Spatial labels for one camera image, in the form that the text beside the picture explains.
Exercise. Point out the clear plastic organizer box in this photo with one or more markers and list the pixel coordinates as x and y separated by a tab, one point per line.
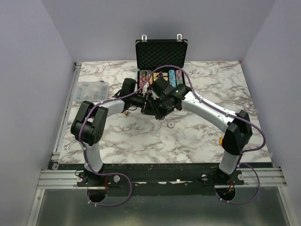
95	91

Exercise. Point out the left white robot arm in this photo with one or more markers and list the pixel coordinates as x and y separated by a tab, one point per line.
88	127

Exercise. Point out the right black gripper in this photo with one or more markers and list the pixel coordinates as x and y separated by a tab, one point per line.
159	113

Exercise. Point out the silver wrench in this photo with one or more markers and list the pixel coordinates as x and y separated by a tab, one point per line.
67	146

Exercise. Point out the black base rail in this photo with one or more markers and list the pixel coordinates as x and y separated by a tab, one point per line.
143	179

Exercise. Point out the aluminium extrusion frame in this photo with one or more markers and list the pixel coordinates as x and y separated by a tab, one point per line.
140	139

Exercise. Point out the yellow black tape measure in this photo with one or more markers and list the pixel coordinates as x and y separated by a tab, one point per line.
221	141

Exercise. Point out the black poker chip case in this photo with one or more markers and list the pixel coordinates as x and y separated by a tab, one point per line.
151	54

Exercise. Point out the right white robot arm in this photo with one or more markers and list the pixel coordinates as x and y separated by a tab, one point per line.
236	128

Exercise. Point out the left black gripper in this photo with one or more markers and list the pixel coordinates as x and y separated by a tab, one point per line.
144	105

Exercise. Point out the white red chip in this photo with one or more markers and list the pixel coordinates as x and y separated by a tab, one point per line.
171	124

